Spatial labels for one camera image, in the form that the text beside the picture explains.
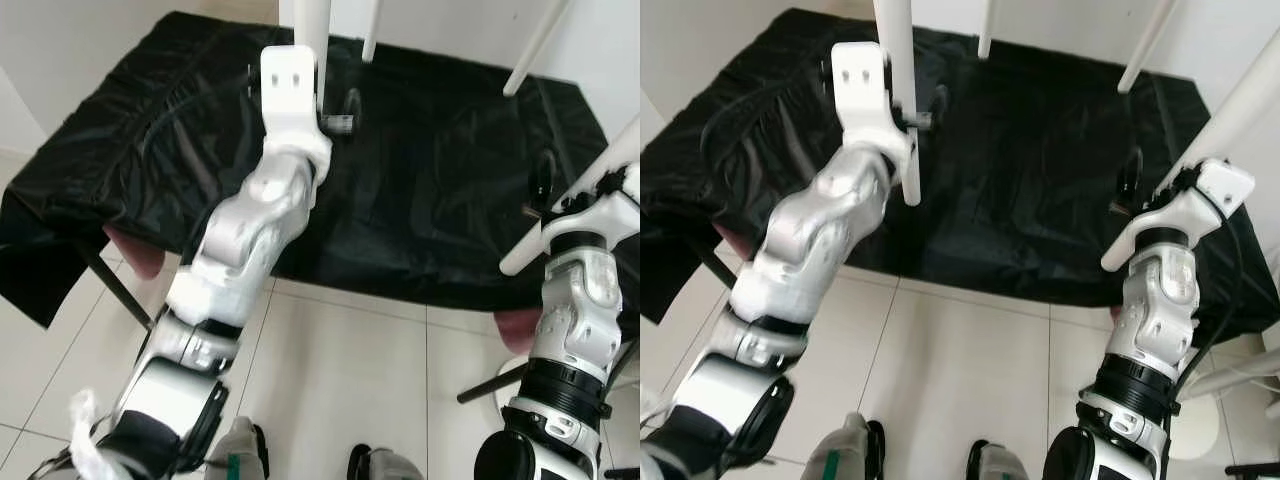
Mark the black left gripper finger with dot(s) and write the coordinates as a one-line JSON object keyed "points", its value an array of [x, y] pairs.
{"points": [[354, 106], [939, 104]]}

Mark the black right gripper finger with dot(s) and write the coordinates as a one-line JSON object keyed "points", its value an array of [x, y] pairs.
{"points": [[1130, 172], [543, 178]]}

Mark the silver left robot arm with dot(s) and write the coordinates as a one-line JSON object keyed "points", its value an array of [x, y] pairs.
{"points": [[820, 230], [250, 230]]}

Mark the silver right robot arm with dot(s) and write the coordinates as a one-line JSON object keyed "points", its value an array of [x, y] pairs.
{"points": [[1150, 320], [575, 320]]}

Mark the black cloth table cover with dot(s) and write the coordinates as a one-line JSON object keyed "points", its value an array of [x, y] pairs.
{"points": [[1030, 170], [430, 170]]}

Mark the pink padded table corner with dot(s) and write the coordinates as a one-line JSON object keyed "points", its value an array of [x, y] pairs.
{"points": [[135, 250], [1122, 315], [735, 243], [520, 330]]}

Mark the black floor stand bar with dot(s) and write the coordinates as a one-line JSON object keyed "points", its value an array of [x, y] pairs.
{"points": [[1252, 468]]}

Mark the grey robot right leg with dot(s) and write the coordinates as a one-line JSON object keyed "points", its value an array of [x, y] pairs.
{"points": [[1005, 462], [385, 465]]}

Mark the grey robot leg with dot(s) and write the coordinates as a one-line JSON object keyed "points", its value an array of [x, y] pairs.
{"points": [[1005, 462], [845, 448], [385, 465], [240, 450]]}

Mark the grey robot left leg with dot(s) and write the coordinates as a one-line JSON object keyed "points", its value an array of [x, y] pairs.
{"points": [[240, 450], [845, 448]]}

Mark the crumpled white plastic wrap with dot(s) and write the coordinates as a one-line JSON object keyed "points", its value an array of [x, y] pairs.
{"points": [[90, 440]]}

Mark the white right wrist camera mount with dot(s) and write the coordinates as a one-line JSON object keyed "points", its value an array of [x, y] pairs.
{"points": [[1215, 190], [600, 212]]}

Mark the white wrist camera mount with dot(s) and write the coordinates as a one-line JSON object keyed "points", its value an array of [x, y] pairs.
{"points": [[865, 95], [292, 100], [1215, 190], [600, 212]]}

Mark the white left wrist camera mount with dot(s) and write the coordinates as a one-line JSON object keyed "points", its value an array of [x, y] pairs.
{"points": [[292, 100], [865, 95]]}

